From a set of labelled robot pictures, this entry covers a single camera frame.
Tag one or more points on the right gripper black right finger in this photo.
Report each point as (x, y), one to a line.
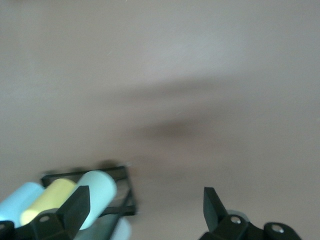
(215, 220)

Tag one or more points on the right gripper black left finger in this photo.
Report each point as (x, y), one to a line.
(75, 215)

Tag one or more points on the mint green plastic cup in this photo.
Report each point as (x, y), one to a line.
(100, 192)

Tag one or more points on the light blue plastic cup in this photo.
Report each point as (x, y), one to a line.
(17, 200)

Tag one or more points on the yellow plastic cup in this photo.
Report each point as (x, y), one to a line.
(45, 197)

